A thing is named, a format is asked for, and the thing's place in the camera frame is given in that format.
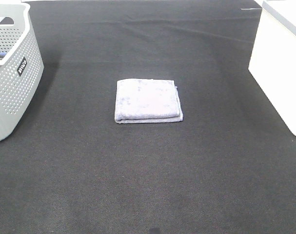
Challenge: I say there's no lavender towel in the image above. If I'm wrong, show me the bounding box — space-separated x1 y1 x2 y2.
114 78 183 124

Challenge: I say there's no white storage bin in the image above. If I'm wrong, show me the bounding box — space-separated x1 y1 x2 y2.
249 0 296 136

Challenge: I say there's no grey perforated laundry basket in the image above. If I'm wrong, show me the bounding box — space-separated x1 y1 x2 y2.
0 0 44 141

